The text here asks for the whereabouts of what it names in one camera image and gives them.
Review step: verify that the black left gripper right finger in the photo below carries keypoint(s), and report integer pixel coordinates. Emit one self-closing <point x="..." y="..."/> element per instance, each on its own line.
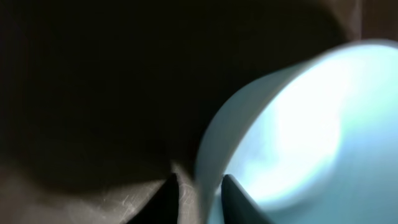
<point x="237" y="209"/>

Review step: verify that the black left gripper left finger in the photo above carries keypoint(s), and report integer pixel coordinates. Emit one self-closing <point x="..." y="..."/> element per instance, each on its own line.
<point x="163" y="207"/>

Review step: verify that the light blue bowl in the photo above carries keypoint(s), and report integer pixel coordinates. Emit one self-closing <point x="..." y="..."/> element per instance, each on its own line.
<point x="312" y="143"/>

